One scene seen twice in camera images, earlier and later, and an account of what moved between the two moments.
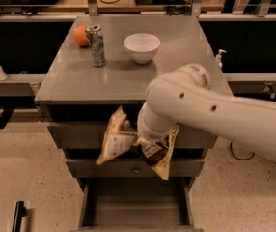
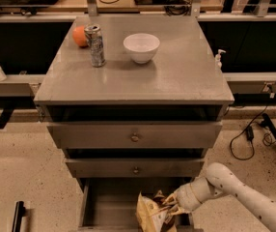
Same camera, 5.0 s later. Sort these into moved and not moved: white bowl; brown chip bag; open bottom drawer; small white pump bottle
Moved: brown chip bag
Not moved: white bowl; open bottom drawer; small white pump bottle
